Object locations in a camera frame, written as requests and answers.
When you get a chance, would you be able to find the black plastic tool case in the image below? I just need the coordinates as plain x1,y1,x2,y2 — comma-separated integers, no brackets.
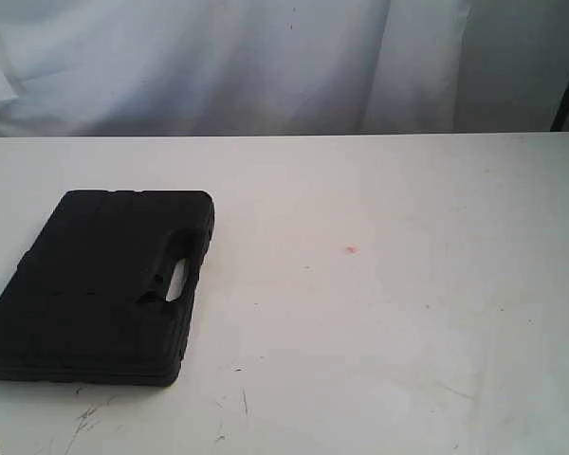
0,190,215,387

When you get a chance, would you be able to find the white backdrop curtain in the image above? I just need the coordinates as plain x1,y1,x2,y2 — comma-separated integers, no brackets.
0,1,569,137

